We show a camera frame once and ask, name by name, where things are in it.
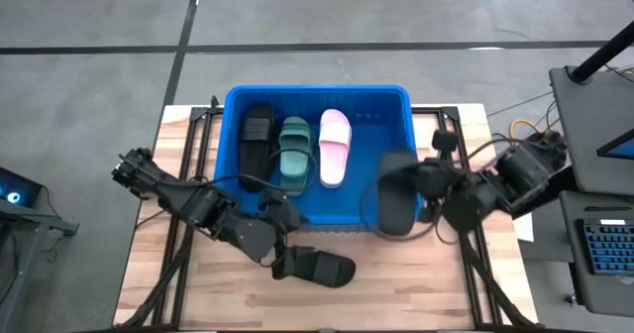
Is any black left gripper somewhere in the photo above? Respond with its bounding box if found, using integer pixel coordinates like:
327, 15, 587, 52
257, 192, 313, 281

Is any black rubber slide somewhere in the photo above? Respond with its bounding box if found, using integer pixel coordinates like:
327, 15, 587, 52
241, 173, 271, 194
239, 102, 276, 185
284, 247, 358, 289
375, 148, 422, 237

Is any pink rubber slide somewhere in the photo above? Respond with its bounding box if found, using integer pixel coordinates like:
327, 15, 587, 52
319, 108, 354, 189

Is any blue plastic bin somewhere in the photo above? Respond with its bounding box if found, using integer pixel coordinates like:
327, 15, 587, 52
213, 84, 427, 233

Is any white paper sheet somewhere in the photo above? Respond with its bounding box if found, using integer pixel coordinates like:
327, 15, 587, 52
512, 208, 536, 244

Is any grey desk plate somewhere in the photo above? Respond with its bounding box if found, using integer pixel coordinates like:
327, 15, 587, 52
548, 64, 634, 198

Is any grey keyboard tray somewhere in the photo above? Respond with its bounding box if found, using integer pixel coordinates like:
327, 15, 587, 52
558, 189, 634, 319

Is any backlit computer keyboard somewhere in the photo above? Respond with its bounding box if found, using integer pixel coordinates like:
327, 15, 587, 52
574, 217, 634, 277

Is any tablet with blue screen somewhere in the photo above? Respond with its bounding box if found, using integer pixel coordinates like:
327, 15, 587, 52
596, 128, 634, 162

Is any black round pole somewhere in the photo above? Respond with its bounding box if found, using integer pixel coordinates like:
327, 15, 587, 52
568, 20, 634, 84

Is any black metal stand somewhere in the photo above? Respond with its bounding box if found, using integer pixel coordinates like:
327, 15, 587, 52
0, 198, 80, 333

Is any computer with blue light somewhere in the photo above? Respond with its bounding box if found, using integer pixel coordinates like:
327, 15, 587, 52
0, 166, 44, 209

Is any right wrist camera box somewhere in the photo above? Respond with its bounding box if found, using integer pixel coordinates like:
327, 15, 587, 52
431, 129, 460, 153

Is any black camera cable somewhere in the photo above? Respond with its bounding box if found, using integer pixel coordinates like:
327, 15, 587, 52
195, 147, 318, 198
359, 171, 460, 245

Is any yellow floor cable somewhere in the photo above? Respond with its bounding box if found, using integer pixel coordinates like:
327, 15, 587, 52
509, 118, 537, 136

